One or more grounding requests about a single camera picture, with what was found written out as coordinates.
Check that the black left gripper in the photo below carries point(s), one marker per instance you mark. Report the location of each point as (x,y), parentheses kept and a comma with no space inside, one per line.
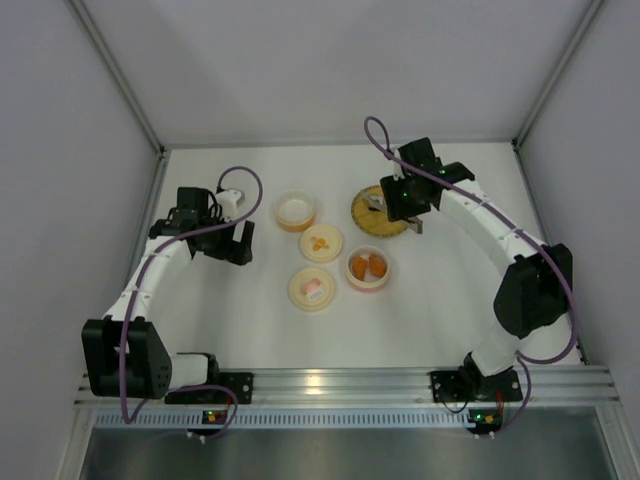
(232,245)

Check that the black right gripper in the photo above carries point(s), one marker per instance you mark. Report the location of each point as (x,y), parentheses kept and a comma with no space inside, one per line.
(395,212)

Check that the metal tongs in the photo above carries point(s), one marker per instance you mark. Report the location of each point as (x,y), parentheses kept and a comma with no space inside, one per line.
(375,203)

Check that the fried food piece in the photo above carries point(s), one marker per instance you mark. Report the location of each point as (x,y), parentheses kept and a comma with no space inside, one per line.
(359,267)
(377,266)

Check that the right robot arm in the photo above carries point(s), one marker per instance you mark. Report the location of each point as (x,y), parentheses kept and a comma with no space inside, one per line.
(536,278)

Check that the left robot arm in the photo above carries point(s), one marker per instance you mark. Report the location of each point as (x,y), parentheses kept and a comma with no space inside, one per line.
(124,352)

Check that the orange lunch bowl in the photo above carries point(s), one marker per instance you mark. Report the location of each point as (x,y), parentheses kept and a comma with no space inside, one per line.
(294,210)

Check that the pink lunch bowl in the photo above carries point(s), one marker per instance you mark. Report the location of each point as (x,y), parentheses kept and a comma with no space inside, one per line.
(371,284)

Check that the round bamboo tray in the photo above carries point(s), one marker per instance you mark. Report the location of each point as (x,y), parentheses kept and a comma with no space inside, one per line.
(372,221)

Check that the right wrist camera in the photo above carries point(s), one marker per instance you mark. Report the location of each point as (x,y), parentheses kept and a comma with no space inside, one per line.
(398,172)

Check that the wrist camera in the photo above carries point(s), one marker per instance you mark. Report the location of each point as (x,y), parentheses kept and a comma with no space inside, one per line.
(398,172)
(229,202)

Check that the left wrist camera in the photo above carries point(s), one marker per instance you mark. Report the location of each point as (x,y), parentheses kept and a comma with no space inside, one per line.
(229,202)

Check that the cream lid orange handle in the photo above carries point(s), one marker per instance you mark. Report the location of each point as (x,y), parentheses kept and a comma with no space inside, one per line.
(321,243)

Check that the cream lid pink handle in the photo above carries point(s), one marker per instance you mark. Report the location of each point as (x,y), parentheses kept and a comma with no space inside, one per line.
(311,289)

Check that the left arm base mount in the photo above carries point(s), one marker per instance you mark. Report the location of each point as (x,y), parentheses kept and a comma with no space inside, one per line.
(227,387)

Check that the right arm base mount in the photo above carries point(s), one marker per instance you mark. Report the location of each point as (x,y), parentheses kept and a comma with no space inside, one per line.
(467,384)

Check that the slotted cable duct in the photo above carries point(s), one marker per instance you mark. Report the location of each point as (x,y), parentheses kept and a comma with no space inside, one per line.
(263,418)

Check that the aluminium front rail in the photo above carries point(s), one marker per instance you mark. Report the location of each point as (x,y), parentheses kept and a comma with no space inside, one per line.
(553,386)

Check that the right aluminium frame post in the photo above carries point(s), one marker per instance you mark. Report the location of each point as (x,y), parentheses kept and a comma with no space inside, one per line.
(559,68)

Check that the aluminium frame post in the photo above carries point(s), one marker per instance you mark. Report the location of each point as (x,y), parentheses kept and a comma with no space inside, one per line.
(559,68)
(91,30)

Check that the left aluminium frame post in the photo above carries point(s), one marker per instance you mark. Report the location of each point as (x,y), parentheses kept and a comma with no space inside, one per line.
(91,30)

